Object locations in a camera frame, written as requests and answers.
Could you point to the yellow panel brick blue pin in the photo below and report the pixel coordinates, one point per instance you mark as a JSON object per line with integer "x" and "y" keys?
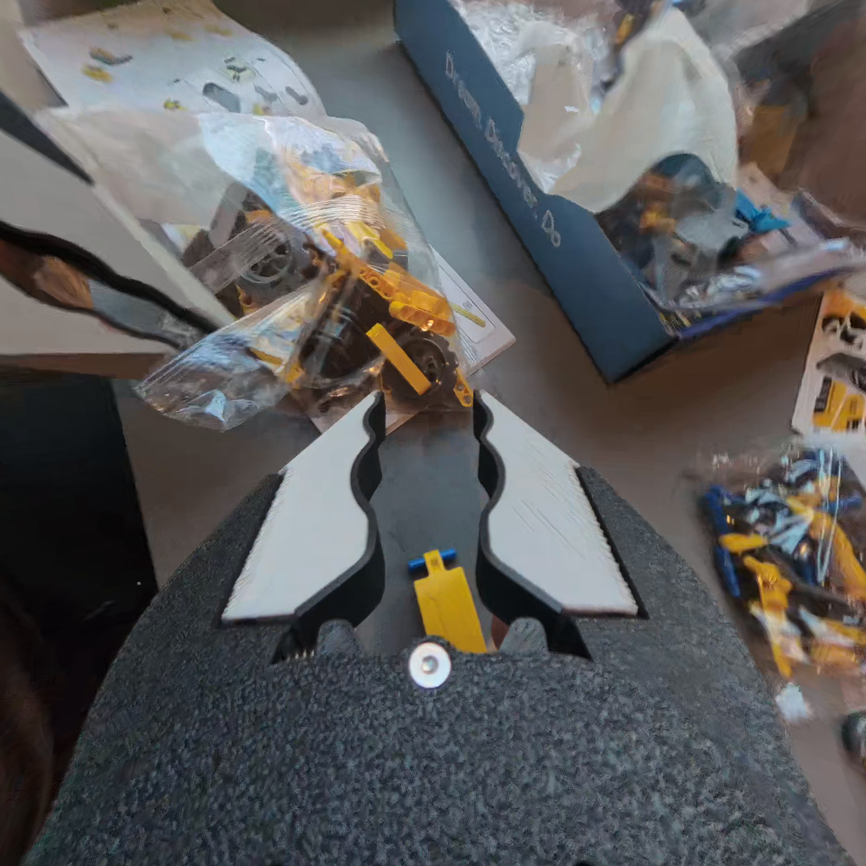
{"x": 446, "y": 602}

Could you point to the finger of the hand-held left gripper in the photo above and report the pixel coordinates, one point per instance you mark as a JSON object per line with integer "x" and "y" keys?
{"x": 67, "y": 203}
{"x": 54, "y": 331}

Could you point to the open instruction booklet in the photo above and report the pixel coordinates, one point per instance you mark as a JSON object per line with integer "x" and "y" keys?
{"x": 169, "y": 61}

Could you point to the blue cardboard kit box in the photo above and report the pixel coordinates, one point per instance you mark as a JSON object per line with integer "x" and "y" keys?
{"x": 541, "y": 270}

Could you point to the person's brown shirt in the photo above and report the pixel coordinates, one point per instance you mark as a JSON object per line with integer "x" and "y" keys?
{"x": 20, "y": 710}

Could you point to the clear bag of yellow beams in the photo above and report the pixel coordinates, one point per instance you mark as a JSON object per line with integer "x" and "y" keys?
{"x": 325, "y": 284}

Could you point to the large white label parts bag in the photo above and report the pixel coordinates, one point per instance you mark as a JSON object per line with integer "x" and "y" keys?
{"x": 643, "y": 122}

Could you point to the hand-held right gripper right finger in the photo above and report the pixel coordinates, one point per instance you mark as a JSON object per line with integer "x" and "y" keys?
{"x": 555, "y": 534}

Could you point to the sticker sheet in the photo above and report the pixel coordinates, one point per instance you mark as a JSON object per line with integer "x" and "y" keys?
{"x": 832, "y": 365}

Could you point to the clear bag of small pins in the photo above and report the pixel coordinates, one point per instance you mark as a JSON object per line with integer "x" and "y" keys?
{"x": 778, "y": 541}

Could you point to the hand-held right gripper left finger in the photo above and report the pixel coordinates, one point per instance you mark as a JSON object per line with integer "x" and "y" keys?
{"x": 304, "y": 534}

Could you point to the clear bubble wrap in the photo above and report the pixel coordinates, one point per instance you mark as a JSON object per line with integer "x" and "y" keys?
{"x": 514, "y": 40}

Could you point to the person's black pants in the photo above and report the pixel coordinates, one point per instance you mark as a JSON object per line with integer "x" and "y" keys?
{"x": 61, "y": 473}

